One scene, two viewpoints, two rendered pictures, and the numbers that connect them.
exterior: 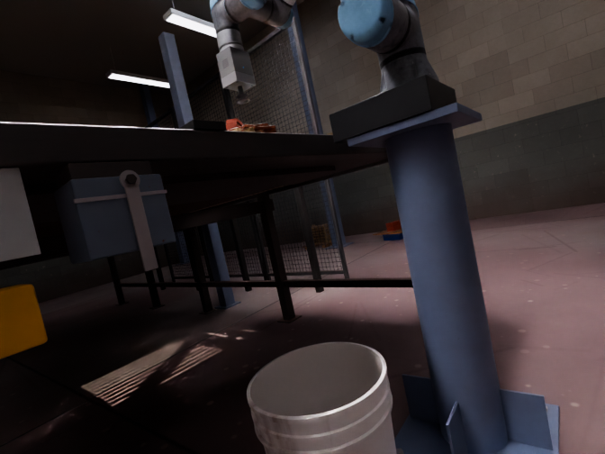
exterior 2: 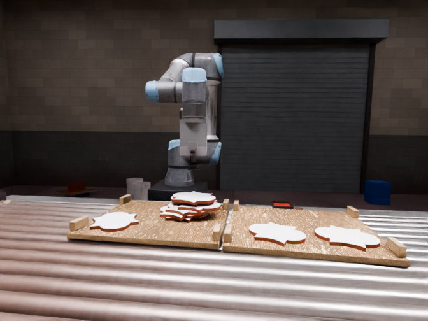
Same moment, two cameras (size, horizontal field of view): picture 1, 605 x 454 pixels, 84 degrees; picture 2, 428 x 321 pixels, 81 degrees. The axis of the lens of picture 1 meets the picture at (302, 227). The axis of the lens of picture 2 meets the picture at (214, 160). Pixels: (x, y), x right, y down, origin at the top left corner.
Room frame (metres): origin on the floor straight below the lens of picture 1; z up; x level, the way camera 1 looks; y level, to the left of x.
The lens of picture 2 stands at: (1.51, 0.80, 1.20)
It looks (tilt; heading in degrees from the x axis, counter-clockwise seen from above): 6 degrees down; 234
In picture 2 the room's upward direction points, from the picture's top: 1 degrees clockwise
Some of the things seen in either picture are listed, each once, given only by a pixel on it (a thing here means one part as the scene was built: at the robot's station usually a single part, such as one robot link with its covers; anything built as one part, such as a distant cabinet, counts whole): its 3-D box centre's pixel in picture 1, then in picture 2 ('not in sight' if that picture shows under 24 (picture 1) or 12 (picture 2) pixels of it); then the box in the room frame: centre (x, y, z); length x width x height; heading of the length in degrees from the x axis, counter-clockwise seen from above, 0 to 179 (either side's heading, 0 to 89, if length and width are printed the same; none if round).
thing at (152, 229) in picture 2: not in sight; (162, 218); (1.18, 0.06, 0.93); 0.41 x 0.35 x 0.02; 137
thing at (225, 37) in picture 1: (230, 43); (193, 112); (1.09, 0.10, 1.27); 0.08 x 0.08 x 0.05
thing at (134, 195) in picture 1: (119, 220); not in sight; (0.56, 0.29, 0.77); 0.14 x 0.11 x 0.18; 138
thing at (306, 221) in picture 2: not in sight; (298, 228); (0.88, 0.36, 0.93); 0.41 x 0.35 x 0.02; 135
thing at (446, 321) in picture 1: (446, 285); not in sight; (0.90, -0.35, 0.44); 0.38 x 0.38 x 0.87; 51
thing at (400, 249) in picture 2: not in sight; (395, 246); (0.84, 0.60, 0.95); 0.06 x 0.02 x 0.03; 45
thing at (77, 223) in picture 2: not in sight; (79, 223); (1.41, 0.02, 0.95); 0.06 x 0.02 x 0.03; 47
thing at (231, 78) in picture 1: (233, 69); (192, 137); (1.09, 0.11, 1.19); 0.10 x 0.09 x 0.16; 54
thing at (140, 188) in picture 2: not in sight; (141, 193); (0.02, -3.36, 0.19); 0.30 x 0.30 x 0.37
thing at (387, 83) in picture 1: (405, 77); (179, 174); (0.90, -0.35, 1.00); 0.15 x 0.15 x 0.10
